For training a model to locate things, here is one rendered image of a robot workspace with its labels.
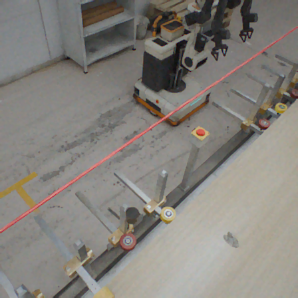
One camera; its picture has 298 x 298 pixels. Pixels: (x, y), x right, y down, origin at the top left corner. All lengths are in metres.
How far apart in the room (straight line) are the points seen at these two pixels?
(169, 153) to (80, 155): 0.89
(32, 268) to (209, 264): 1.43
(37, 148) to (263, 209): 2.18
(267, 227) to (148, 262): 0.64
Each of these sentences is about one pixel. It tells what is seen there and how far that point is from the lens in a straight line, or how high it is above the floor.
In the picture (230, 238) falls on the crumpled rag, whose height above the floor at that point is 0.91.
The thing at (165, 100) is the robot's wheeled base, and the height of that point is 0.28.
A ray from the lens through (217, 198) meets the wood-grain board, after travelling 1.64.
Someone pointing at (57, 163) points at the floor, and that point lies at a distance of 2.88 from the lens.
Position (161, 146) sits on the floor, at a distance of 2.97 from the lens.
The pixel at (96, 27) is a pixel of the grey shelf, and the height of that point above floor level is 0.52.
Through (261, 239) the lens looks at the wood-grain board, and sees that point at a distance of 1.61.
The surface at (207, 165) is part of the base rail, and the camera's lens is 2.01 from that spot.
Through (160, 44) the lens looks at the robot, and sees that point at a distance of 2.90.
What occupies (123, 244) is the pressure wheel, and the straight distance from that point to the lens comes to 1.44.
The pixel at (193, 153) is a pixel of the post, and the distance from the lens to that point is 1.55.
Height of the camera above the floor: 2.25
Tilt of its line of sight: 50 degrees down
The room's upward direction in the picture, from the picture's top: 6 degrees clockwise
